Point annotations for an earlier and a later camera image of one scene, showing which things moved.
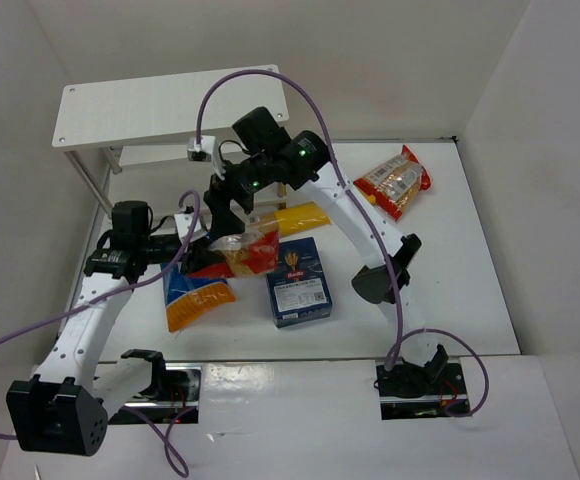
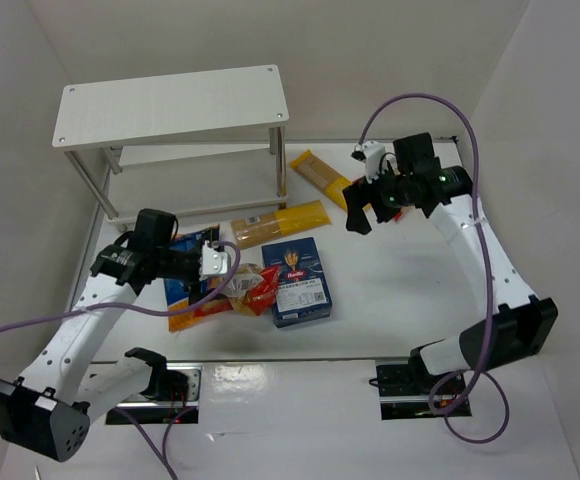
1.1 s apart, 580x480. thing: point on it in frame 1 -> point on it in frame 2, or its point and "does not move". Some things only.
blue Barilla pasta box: x=300 y=291 does not move
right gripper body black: x=215 y=198 -> x=376 y=198
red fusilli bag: x=248 y=251 -> x=250 y=288
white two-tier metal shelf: x=133 y=135 does not move
